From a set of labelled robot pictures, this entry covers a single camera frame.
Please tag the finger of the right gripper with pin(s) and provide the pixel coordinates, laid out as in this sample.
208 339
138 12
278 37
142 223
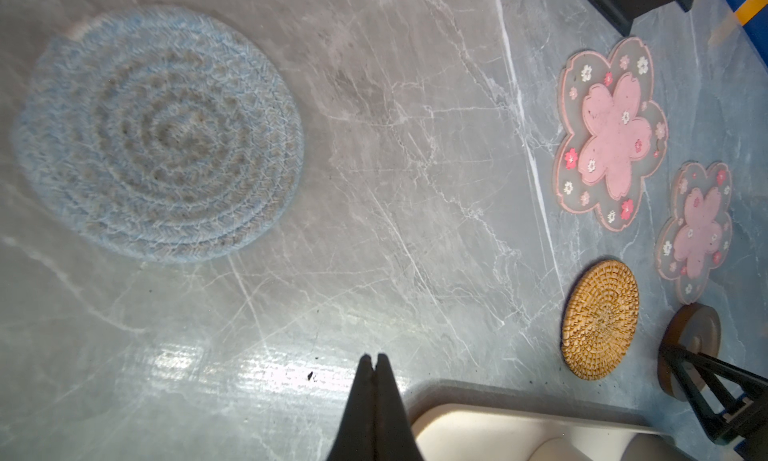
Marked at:
713 370
682 364

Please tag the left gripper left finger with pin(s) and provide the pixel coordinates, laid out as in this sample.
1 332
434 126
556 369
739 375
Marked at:
355 438

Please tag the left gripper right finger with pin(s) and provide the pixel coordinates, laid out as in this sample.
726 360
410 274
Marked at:
394 440

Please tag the brown wooden round coaster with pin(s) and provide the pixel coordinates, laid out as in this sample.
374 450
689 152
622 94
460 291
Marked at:
697 328

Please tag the tan rattan round coaster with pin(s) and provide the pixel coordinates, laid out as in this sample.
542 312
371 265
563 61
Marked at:
600 320

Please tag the pink flower coaster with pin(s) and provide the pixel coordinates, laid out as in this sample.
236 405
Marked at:
697 237
615 133

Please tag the blue woven round coaster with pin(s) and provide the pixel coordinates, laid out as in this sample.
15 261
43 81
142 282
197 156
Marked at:
160 133

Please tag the beige serving tray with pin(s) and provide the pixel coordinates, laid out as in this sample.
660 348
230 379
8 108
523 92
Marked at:
464 432

